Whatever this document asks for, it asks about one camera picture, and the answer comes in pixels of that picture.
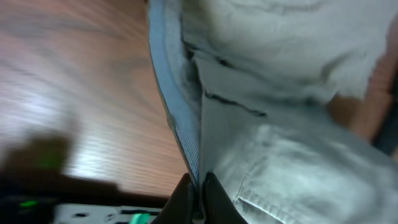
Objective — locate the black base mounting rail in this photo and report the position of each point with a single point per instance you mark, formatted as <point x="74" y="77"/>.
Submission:
<point x="31" y="210"/>

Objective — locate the beige shorts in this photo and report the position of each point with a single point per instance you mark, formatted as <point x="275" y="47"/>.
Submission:
<point x="279" y="99"/>

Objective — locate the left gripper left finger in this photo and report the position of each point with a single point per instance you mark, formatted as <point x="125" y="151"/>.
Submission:
<point x="180" y="206"/>

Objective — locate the dark garment red trim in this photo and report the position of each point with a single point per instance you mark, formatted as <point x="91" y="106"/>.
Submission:
<point x="385" y="139"/>

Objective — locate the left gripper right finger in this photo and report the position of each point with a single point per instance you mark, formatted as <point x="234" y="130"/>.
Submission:
<point x="219" y="209"/>

